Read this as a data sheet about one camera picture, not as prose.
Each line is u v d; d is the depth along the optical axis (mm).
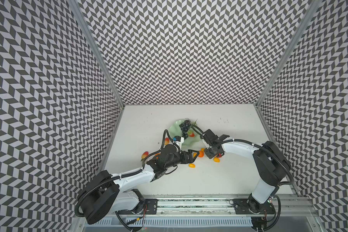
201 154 893
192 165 866
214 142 680
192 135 964
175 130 1019
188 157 693
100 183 413
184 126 958
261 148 494
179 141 738
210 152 817
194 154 735
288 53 843
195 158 707
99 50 894
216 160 889
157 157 643
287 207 749
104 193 410
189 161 687
